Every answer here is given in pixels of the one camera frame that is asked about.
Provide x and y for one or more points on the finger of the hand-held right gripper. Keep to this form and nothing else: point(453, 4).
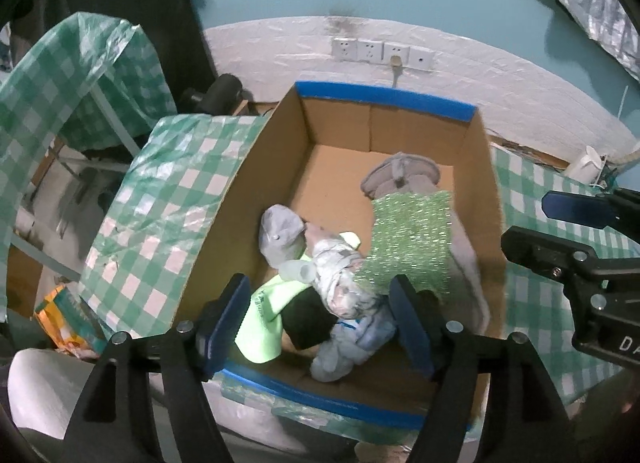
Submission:
point(540, 248)
point(575, 210)

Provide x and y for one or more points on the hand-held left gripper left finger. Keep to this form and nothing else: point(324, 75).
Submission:
point(227, 323)

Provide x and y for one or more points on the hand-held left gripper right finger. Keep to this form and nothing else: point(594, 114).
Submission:
point(410, 328)

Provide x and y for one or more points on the light green cloth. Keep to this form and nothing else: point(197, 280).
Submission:
point(265, 313)

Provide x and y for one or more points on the light blue cloth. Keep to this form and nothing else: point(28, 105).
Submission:
point(350, 348)

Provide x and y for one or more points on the black cloth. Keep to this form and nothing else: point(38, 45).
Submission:
point(305, 318)

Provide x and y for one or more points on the green sparkly cloth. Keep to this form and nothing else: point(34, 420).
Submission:
point(405, 238)

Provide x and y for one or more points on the white grey patterned cloth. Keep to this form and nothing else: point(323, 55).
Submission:
point(335, 268)

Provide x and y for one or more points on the green glitter grey sock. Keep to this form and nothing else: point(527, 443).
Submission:
point(400, 178)

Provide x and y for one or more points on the blue cardboard box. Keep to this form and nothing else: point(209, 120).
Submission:
point(340, 168)

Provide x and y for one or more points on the white plastic object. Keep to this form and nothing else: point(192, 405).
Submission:
point(585, 165)

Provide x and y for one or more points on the dark teal object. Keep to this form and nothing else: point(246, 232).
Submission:
point(609, 172)

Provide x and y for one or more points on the grey cap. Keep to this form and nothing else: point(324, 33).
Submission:
point(280, 233)

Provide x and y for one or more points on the green checkered tablecloth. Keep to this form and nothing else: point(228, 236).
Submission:
point(165, 203)

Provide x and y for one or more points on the orange snack packet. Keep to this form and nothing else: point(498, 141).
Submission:
point(57, 313)

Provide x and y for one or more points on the silver foil sheet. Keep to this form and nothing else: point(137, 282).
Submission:
point(595, 8)

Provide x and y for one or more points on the black round object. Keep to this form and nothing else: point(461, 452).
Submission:
point(225, 93)

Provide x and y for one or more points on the green checkered plastic sheet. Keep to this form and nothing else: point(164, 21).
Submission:
point(60, 73)

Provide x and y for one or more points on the white wall socket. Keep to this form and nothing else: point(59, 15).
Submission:
point(396, 49)
point(345, 49)
point(370, 51)
point(422, 59)

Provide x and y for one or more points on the grey metal frame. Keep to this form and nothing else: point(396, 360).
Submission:
point(117, 123)

